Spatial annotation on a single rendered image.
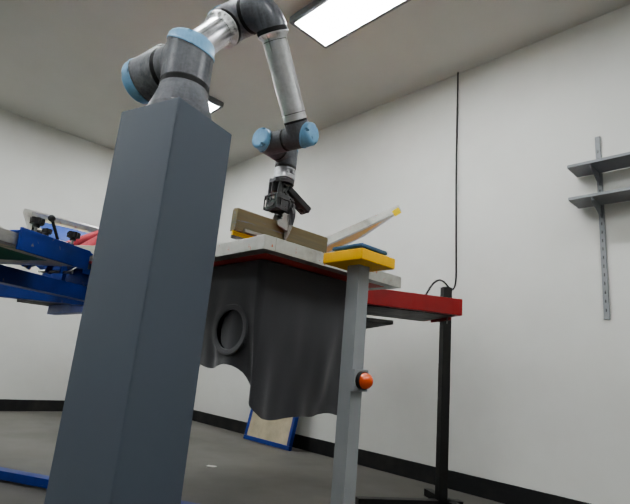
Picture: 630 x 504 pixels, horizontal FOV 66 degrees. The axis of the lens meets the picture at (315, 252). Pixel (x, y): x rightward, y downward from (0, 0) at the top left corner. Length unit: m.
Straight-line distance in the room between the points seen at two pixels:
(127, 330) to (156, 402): 0.15
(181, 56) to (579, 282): 2.59
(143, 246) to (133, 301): 0.11
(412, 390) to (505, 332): 0.80
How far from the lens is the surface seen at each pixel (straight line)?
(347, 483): 1.20
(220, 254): 1.40
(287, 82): 1.58
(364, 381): 1.15
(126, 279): 1.04
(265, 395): 1.37
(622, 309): 3.14
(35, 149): 6.14
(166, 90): 1.20
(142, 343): 0.99
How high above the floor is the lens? 0.67
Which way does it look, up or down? 13 degrees up
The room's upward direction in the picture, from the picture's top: 5 degrees clockwise
